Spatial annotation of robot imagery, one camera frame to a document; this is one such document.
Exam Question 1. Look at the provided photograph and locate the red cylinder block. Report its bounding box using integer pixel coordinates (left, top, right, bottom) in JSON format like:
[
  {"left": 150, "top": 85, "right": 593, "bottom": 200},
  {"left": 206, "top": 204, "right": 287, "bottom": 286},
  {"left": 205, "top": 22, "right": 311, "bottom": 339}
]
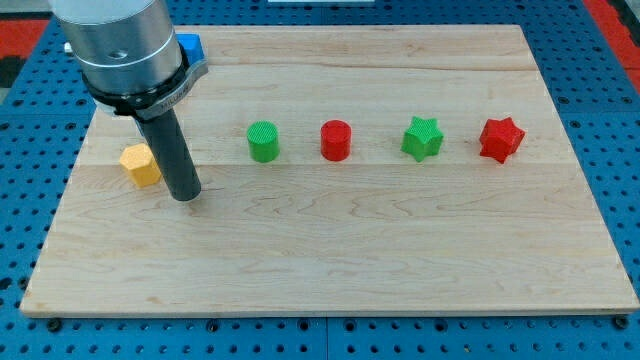
[{"left": 320, "top": 119, "right": 352, "bottom": 161}]

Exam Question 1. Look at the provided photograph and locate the wooden board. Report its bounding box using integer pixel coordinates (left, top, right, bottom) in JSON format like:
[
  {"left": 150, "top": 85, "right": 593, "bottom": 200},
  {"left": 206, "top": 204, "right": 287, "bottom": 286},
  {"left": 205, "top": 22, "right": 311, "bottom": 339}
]
[{"left": 21, "top": 25, "right": 639, "bottom": 318}]

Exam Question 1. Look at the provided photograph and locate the red star block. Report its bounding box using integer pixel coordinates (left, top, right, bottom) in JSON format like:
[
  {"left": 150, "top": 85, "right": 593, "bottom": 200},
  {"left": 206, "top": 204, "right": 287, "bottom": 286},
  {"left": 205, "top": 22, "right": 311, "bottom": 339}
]
[{"left": 479, "top": 117, "right": 526, "bottom": 164}]

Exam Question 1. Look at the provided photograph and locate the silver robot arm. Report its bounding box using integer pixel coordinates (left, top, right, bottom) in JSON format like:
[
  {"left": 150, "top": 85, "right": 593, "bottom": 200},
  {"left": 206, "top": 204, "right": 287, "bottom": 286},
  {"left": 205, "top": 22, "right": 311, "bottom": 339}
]
[{"left": 49, "top": 0, "right": 208, "bottom": 121}]

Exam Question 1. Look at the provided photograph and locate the yellow hexagon block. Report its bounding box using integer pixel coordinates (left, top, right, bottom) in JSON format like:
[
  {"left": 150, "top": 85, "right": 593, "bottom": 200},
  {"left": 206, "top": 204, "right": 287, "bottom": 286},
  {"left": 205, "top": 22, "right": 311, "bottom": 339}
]
[{"left": 119, "top": 143, "right": 161, "bottom": 188}]

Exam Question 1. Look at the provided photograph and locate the blue triangle block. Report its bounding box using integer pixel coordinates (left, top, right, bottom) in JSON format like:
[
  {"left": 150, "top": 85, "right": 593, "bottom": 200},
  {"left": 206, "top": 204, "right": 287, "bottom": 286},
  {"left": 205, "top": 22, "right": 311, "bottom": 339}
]
[{"left": 177, "top": 33, "right": 205, "bottom": 65}]

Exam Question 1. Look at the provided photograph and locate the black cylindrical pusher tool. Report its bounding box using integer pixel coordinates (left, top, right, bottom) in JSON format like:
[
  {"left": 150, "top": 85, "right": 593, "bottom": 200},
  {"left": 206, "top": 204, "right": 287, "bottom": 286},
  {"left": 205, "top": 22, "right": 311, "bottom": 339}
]
[{"left": 134, "top": 110, "right": 201, "bottom": 202}]

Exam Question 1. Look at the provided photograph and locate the green cylinder block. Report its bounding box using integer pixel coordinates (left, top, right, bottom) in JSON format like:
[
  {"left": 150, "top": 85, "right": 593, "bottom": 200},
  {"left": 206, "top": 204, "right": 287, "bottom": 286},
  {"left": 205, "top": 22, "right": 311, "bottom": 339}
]
[{"left": 246, "top": 121, "right": 280, "bottom": 163}]

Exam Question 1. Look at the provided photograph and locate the green star block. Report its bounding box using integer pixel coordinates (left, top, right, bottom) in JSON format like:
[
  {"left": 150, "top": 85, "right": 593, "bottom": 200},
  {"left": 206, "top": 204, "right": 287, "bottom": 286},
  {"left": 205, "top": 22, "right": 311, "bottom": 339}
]
[{"left": 401, "top": 116, "right": 444, "bottom": 162}]

